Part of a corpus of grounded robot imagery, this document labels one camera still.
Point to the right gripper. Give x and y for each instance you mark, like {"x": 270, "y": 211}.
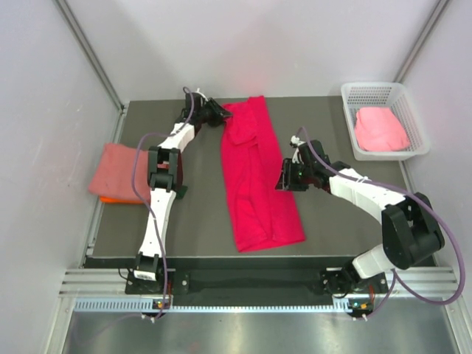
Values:
{"x": 292, "y": 186}

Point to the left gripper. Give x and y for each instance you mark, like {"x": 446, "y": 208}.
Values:
{"x": 218, "y": 113}

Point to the magenta t shirt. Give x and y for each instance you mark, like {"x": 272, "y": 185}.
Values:
{"x": 262, "y": 217}

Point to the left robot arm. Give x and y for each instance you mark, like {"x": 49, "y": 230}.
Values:
{"x": 165, "y": 180}

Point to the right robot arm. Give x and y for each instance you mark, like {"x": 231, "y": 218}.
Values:
{"x": 409, "y": 233}

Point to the light pink t shirt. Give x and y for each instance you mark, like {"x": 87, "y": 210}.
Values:
{"x": 377, "y": 129}

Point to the white plastic basket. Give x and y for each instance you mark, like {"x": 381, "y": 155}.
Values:
{"x": 386, "y": 95}

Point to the folded salmon t shirt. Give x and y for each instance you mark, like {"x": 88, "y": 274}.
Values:
{"x": 112, "y": 177}

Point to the folded orange t shirt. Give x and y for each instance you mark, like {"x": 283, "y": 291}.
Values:
{"x": 107, "y": 200}

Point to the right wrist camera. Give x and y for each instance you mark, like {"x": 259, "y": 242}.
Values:
{"x": 295, "y": 142}

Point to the slotted grey cable duct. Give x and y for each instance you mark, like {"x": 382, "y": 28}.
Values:
{"x": 153, "y": 306}

